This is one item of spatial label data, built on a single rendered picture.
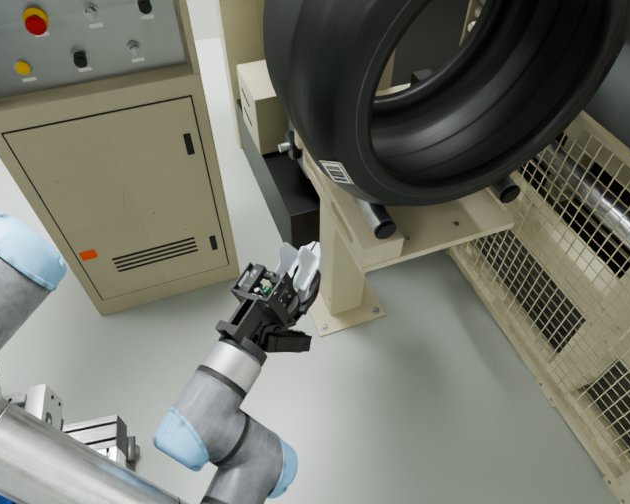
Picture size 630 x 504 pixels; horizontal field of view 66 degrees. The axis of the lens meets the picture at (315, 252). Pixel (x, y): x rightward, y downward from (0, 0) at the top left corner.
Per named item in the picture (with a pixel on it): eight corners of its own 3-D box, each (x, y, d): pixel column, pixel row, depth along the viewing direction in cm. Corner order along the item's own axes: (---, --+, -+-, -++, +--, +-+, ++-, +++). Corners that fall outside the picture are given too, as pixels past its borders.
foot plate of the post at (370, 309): (296, 282, 196) (296, 279, 194) (357, 263, 202) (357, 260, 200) (319, 337, 180) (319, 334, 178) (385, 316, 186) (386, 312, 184)
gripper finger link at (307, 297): (325, 270, 73) (296, 319, 69) (329, 276, 74) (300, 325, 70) (300, 265, 75) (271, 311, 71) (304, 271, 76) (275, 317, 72)
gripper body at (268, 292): (291, 267, 67) (243, 341, 61) (313, 302, 73) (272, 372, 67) (250, 257, 71) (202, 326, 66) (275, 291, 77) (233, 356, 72)
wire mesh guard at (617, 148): (435, 231, 173) (491, 40, 119) (440, 230, 173) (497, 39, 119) (617, 488, 120) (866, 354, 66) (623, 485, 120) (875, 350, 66)
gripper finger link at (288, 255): (306, 223, 74) (275, 270, 70) (319, 247, 78) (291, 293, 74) (290, 220, 76) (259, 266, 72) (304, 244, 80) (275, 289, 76)
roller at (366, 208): (313, 119, 111) (331, 117, 113) (310, 135, 114) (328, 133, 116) (378, 225, 90) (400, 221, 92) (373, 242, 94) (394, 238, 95)
